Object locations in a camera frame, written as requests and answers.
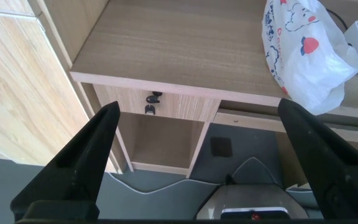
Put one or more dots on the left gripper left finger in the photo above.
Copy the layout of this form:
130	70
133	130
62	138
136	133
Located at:
82	161

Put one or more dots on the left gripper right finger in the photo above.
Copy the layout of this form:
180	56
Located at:
325	155

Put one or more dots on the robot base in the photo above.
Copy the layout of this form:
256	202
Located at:
253	202

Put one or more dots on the white printed plastic bag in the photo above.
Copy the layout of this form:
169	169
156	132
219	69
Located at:
306	59

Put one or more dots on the wooden keyboard tray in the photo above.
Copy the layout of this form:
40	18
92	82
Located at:
259	119

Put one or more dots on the wooden drawer with black keys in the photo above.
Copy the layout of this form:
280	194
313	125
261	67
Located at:
172	104

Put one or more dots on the wooden counter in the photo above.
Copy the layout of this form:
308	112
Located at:
179	49

